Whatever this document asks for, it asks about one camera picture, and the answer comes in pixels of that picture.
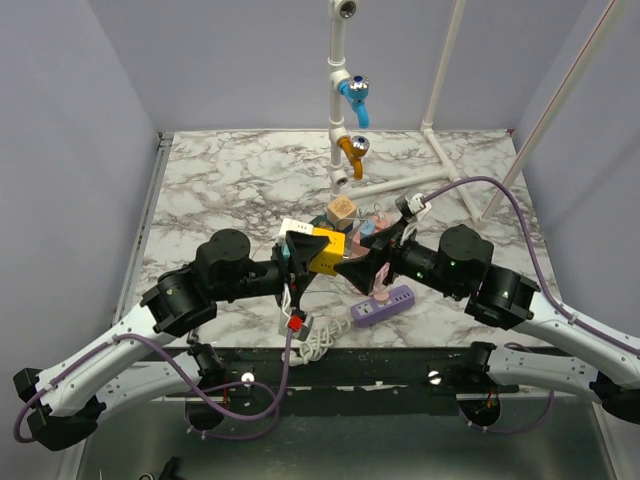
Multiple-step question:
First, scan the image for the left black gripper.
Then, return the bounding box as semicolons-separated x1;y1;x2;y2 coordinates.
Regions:
215;233;329;312

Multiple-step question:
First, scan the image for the orange faucet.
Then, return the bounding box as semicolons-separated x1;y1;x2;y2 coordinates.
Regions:
337;135;370;180

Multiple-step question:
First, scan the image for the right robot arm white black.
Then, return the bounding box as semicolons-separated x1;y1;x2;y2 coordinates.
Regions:
335;221;639;424

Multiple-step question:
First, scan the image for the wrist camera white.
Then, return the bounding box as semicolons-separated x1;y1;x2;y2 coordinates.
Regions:
278;286;314;342
395;192;432;238

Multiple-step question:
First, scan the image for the blue faucet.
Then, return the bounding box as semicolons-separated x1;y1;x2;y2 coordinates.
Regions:
338;75;370;129

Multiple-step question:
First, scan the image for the beige cube plug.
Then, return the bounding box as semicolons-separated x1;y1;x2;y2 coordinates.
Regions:
327;195;357;230

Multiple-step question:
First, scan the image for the white pvc pipe frame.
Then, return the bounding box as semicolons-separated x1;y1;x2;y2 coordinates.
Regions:
327;1;629;201

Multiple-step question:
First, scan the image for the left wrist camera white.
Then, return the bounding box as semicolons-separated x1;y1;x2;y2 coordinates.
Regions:
278;286;314;342

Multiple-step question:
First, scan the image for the white coiled cable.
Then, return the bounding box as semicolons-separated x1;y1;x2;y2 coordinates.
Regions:
282;316;353;366

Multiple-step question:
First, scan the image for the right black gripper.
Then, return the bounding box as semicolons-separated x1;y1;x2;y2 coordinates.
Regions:
333;216;465;299

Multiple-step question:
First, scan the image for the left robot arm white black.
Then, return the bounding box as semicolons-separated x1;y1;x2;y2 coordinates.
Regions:
13;219;344;451

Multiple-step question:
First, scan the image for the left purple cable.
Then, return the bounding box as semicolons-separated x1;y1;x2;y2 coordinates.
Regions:
12;319;301;444

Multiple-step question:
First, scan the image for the pink power strip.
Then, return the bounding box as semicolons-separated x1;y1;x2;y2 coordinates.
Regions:
349;212;393;258

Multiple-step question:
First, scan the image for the white cube socket adapter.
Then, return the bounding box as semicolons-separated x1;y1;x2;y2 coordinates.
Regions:
276;218;314;244

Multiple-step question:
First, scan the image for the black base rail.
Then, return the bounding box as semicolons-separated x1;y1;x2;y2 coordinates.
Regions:
99;341;566;421

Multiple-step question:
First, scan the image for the green cube plug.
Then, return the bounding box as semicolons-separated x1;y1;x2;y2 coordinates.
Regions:
311;215;334;231

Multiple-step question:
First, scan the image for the purple power strip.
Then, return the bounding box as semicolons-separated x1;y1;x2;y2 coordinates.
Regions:
350;285;416;328

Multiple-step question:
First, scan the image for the teal charger plug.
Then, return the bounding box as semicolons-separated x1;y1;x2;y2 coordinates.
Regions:
279;244;291;262

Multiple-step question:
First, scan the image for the light blue small plug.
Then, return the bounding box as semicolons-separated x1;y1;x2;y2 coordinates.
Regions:
359;220;376;238

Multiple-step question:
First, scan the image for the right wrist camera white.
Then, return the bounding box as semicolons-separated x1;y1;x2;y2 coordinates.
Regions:
395;192;432;238

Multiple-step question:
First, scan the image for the yellow cube socket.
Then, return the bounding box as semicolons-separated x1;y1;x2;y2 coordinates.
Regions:
309;227;346;276

